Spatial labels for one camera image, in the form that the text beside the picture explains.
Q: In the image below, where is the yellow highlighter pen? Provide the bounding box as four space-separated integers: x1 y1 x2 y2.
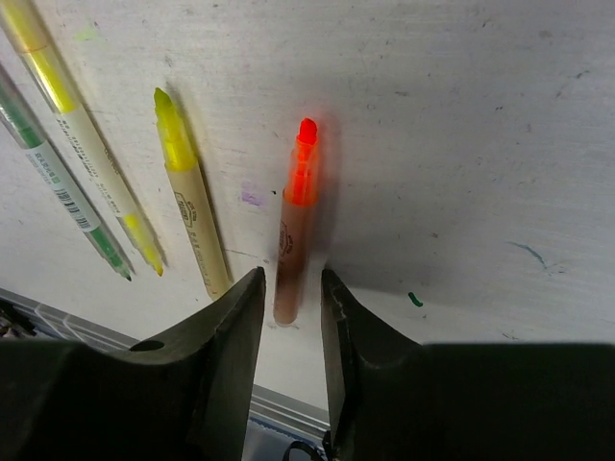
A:
154 87 233 301

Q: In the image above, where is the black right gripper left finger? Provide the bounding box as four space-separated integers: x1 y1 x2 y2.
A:
1 267 265 460

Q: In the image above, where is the orange highlighter pen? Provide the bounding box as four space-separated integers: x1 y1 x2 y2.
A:
273 118 320 326

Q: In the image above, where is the yellow gel pen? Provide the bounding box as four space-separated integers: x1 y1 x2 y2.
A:
1 1 163 276

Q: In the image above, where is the green gel pen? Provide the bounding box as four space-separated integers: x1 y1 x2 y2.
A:
1 70 132 280

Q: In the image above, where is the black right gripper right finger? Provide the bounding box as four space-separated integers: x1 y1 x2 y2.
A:
321 269 614 460

